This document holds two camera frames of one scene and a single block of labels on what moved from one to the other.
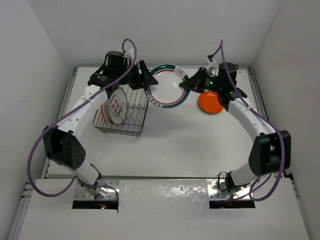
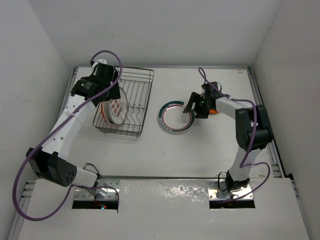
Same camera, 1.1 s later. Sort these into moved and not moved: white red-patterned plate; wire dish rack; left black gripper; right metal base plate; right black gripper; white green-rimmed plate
Moved: white green-rimmed plate; right black gripper; left black gripper
Not moved: right metal base plate; wire dish rack; white red-patterned plate
